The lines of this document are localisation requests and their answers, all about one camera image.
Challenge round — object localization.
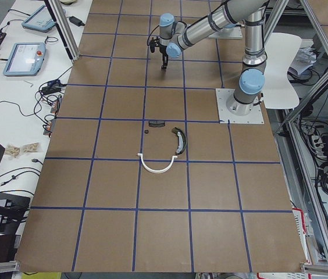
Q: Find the near teach pendant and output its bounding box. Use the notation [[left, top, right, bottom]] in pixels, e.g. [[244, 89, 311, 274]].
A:
[[3, 42, 47, 77]]

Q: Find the aluminium frame post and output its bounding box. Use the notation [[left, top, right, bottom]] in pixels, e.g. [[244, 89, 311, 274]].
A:
[[44, 0, 80, 61]]

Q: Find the white curved plastic part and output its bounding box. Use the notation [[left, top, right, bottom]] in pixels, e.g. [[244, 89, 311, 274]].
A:
[[137, 153, 178, 174]]

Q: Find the black power adapter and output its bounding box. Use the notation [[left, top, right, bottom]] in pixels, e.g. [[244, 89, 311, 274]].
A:
[[68, 16, 85, 27]]

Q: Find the green curved brake shoe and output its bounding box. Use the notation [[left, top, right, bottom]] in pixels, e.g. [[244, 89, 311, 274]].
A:
[[172, 127, 187, 155]]

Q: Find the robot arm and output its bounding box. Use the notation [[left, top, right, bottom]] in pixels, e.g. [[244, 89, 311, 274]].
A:
[[147, 0, 268, 116]]

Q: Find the far teach pendant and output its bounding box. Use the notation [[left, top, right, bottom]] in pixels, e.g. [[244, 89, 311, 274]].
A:
[[22, 5, 55, 33]]

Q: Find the black brake pad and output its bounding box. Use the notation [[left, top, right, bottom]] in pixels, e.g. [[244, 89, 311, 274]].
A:
[[148, 120, 165, 128]]

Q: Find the white chair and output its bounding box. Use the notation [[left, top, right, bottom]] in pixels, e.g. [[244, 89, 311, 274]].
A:
[[262, 33, 302, 109]]

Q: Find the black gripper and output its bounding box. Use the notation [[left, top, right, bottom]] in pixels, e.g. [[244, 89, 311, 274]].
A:
[[148, 37, 169, 70]]

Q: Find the teach pendant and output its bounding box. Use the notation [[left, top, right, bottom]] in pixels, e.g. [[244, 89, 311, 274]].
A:
[[3, 42, 47, 77], [22, 5, 55, 33]]

